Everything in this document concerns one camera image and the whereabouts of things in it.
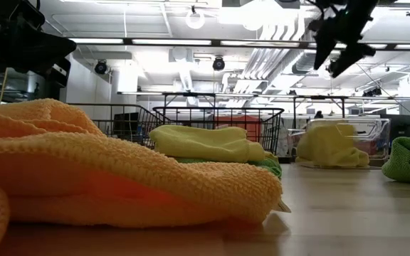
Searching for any white ceiling ring light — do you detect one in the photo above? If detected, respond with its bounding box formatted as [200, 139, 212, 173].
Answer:
[184, 7, 206, 31]

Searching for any clear plastic bin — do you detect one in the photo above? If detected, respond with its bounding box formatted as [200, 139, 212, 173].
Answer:
[288, 117, 392, 169]

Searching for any black wire basket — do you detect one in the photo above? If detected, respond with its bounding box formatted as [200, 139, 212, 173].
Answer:
[67, 102, 164, 149]
[152, 106, 285, 156]

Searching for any black computer monitor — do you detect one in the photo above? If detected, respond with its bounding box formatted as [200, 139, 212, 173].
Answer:
[112, 112, 140, 137]
[380, 113, 410, 140]

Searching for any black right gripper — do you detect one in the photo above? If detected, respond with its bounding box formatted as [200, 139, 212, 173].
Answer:
[306, 0, 381, 79]

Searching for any large orange microfiber towel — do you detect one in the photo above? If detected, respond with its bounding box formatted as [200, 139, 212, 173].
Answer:
[0, 132, 292, 256]

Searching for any red-orange background object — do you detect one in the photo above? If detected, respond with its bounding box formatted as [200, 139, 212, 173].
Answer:
[214, 114, 263, 144]

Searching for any black overhead frame beam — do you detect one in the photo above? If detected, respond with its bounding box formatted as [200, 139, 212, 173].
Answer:
[68, 36, 410, 51]

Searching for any yellow microfiber towel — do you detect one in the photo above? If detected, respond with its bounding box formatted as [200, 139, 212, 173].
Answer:
[148, 124, 279, 164]
[295, 124, 371, 169]

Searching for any black ceiling spotlight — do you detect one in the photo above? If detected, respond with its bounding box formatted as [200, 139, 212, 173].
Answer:
[94, 59, 108, 75]
[211, 55, 226, 72]

